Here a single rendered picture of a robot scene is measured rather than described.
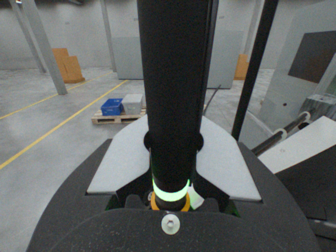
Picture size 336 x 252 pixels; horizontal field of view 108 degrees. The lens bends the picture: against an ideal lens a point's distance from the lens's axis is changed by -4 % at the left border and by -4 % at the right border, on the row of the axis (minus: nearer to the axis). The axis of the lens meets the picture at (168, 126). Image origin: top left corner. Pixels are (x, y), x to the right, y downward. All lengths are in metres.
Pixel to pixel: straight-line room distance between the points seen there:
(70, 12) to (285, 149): 14.98
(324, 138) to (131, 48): 7.27
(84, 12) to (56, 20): 2.52
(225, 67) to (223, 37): 1.01
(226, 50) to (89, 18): 11.13
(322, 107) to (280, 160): 0.23
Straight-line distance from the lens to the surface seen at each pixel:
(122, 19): 13.04
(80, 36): 14.63
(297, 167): 0.29
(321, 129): 0.55
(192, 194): 0.20
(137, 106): 3.08
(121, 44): 7.57
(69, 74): 8.42
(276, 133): 0.37
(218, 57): 5.73
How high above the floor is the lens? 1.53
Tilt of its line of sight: 31 degrees down
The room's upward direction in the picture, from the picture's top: straight up
